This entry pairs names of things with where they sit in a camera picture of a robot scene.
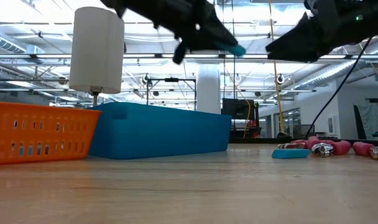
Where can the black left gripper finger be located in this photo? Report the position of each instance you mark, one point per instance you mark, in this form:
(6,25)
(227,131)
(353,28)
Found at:
(223,32)
(207,46)

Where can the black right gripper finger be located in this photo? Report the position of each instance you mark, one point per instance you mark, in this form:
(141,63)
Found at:
(297,35)
(301,53)

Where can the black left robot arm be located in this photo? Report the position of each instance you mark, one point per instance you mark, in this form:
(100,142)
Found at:
(139,7)

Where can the white pillar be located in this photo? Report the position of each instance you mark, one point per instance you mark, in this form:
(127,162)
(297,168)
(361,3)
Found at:
(208,90)

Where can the black monitor on stand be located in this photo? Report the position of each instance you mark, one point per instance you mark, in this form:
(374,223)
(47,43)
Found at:
(237,109)

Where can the blue plastic bin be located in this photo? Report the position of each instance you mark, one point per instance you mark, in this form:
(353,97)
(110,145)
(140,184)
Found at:
(161,130)

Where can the orange perforated plastic basket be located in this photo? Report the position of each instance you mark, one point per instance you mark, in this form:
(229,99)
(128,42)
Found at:
(67,124)

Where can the black distant rig frame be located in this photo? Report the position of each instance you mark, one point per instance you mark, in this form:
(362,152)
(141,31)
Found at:
(172,80)

